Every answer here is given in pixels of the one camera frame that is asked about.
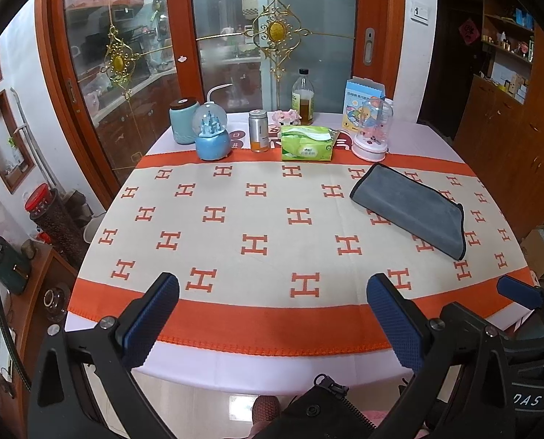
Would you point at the dark green handbag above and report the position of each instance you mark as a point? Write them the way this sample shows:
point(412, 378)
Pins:
point(10, 265)

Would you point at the clear dome toy pink base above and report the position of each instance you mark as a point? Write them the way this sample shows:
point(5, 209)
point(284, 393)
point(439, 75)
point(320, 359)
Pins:
point(371, 128)

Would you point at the cardboard box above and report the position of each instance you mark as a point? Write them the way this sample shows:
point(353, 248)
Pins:
point(535, 249)

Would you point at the pink slipper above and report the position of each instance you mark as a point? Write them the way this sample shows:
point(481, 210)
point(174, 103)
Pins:
point(266, 410)

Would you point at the green tissue pack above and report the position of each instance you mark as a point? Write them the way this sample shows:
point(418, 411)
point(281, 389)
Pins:
point(306, 146)

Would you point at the pink small ornament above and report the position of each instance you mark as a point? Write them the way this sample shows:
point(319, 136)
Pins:
point(284, 117)

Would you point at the black zipper bag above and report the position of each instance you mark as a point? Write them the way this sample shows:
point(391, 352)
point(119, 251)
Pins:
point(322, 409)

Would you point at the wooden sideboard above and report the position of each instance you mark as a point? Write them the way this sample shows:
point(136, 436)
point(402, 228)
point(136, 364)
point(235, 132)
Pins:
point(29, 329)

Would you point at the white wall light switch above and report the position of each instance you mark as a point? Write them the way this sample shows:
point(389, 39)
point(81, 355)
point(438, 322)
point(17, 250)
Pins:
point(421, 12)

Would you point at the wooden glass sliding door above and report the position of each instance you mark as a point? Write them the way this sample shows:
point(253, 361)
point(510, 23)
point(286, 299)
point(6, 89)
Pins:
point(235, 45)

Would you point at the blue and white carton box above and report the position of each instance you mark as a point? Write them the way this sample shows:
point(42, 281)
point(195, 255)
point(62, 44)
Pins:
point(358, 100)

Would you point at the patterned orange table cloth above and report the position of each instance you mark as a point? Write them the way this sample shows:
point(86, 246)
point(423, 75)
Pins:
point(272, 377)

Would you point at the teal cylindrical humidifier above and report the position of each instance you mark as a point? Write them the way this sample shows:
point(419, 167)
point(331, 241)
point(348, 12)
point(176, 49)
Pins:
point(183, 121)

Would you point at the blue castle snow globe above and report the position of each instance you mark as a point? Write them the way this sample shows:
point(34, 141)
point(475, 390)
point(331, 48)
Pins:
point(211, 135)

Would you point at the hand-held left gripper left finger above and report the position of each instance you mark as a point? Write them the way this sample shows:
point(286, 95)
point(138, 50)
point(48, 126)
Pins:
point(150, 320)

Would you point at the clear glass jar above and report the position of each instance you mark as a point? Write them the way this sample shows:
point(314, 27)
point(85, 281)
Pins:
point(54, 302)

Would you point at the wooden shelf cabinet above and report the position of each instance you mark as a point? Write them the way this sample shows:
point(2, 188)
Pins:
point(509, 114)

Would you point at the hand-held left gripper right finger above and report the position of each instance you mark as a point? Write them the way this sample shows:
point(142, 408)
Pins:
point(396, 325)

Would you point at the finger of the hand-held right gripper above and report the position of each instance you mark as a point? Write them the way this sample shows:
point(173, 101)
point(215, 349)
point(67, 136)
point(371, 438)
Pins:
point(519, 291)

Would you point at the white bucket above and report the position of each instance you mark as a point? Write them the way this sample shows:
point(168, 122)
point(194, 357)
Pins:
point(94, 228)

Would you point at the silver can with orange label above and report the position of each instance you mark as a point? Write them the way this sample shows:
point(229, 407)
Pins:
point(258, 131)

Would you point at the orange and cream printed tablecloth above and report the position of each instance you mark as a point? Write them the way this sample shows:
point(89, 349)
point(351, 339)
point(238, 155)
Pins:
point(253, 210)

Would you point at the glass bottle with amber liquid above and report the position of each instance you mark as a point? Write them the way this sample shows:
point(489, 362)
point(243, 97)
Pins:
point(303, 100)

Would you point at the grey towel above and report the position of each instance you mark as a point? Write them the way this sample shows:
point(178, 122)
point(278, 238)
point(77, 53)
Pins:
point(409, 208)

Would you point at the red-lid dark jar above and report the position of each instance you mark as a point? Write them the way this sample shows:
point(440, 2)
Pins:
point(52, 219)

